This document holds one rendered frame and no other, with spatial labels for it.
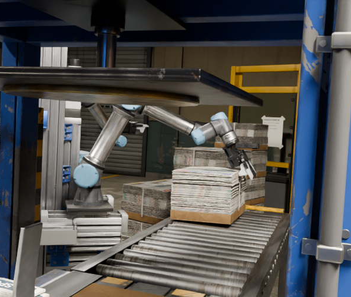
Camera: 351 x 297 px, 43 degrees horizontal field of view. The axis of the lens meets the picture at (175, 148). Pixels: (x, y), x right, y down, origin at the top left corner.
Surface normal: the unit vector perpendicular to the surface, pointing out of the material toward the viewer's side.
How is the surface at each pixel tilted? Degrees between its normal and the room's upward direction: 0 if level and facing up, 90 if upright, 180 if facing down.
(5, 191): 90
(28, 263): 96
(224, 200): 90
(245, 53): 90
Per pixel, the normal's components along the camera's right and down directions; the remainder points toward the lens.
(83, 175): 0.02, 0.17
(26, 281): 0.93, 0.18
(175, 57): -0.33, 0.04
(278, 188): -0.59, 0.01
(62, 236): 0.28, 0.07
